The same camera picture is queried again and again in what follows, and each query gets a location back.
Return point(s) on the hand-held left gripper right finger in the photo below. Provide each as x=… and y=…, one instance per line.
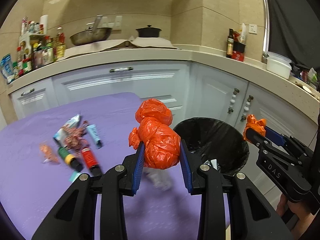
x=186, y=170

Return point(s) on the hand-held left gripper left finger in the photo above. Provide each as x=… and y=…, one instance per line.
x=138, y=170

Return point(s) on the black trash bin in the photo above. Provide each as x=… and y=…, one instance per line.
x=220, y=145

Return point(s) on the dark glass bottle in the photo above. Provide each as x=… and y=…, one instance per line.
x=229, y=43

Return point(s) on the light blue tube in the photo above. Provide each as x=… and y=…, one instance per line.
x=94, y=135

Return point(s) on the blue white packet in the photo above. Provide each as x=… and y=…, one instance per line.
x=6, y=67

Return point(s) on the white spice rack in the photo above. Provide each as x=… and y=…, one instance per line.
x=25, y=41

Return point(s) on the clear plastic wrapper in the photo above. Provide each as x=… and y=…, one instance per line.
x=160, y=178

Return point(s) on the person's right hand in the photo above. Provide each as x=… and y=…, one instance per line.
x=298, y=212

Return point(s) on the assorted food packets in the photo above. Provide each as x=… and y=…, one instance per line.
x=306, y=73

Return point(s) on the large orange plastic bag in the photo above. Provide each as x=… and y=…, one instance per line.
x=160, y=140

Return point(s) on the white yellow packet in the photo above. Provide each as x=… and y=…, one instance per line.
x=242, y=32

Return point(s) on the white wall switch panel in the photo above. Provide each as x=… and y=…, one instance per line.
x=113, y=22

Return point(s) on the steel wok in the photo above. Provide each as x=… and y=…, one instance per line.
x=90, y=36

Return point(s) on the white plastic container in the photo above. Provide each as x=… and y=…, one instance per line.
x=278, y=66

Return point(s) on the row of condiment jars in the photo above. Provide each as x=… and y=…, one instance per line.
x=37, y=57

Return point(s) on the white wall socket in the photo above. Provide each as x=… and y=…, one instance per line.
x=253, y=28

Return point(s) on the white blue snack wrapper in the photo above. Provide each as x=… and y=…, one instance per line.
x=71, y=122

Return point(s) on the white plastic scrap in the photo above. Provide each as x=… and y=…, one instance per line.
x=214, y=165

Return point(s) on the beige paper stove cover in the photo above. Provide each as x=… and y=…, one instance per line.
x=105, y=45

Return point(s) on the white kitchen cabinet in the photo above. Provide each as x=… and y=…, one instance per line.
x=87, y=80

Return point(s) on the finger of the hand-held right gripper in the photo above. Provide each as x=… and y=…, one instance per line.
x=258, y=140
x=275, y=136

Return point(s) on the red tube black cap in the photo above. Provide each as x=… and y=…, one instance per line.
x=89, y=158

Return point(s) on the light teal paper scrap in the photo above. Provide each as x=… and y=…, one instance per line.
x=74, y=176

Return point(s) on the black pot with lid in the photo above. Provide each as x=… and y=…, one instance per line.
x=148, y=32

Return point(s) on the purple tablecloth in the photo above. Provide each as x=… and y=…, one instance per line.
x=30, y=192

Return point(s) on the black curtain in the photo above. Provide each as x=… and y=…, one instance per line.
x=292, y=17

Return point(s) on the small orange plastic bag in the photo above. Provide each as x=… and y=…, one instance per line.
x=253, y=123

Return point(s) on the yellow cooking oil bottle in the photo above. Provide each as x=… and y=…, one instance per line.
x=60, y=43

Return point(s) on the red box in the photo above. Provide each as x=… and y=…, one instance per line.
x=238, y=52

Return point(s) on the red checked ribbon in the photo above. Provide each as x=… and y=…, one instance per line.
x=75, y=138

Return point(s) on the small teal white tube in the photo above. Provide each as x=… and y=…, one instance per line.
x=58, y=135

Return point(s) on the orange snack wrapper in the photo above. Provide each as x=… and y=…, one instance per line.
x=48, y=153

